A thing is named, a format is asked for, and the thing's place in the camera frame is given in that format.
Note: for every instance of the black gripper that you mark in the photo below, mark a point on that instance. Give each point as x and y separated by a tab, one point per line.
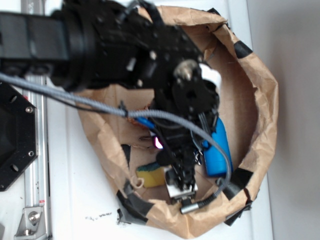
169	63

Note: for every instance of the yellow green sponge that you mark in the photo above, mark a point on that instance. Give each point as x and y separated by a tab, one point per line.
152	174

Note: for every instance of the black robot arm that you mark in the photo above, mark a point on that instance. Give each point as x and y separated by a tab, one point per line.
93	44

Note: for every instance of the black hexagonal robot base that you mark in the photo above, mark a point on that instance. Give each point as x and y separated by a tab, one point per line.
18	139

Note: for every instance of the brown spiral seashell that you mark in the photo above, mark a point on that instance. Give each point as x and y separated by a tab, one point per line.
133	121

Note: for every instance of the brown paper bag bin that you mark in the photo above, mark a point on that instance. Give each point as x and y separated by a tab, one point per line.
249	106

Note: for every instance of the bunch of silver keys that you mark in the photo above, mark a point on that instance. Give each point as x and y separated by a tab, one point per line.
158	145

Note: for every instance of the blue plastic bottle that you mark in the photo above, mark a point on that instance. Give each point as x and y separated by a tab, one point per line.
217	155

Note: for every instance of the white plastic tray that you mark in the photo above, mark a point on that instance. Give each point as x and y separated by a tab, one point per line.
83	206

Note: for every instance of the aluminium extrusion rail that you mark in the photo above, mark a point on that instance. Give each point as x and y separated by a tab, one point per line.
36	176

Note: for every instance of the metal corner bracket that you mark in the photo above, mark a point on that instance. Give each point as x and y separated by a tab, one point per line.
32	224

